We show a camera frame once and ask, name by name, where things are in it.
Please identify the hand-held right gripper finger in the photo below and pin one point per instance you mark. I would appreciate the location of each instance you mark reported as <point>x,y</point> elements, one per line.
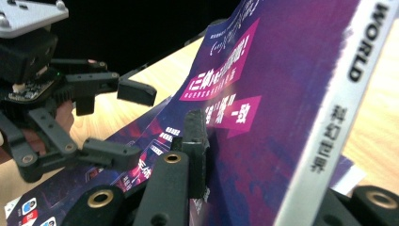
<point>196,150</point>

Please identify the purple and blue magazine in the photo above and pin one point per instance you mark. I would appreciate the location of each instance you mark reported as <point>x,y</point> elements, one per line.
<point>282,94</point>
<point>56,194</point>

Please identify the white magazine with colourful pictures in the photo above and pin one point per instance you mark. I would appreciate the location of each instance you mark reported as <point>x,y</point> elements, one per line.
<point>353,180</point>

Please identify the black curtain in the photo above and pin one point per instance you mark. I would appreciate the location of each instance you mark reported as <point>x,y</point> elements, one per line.
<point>141,25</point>

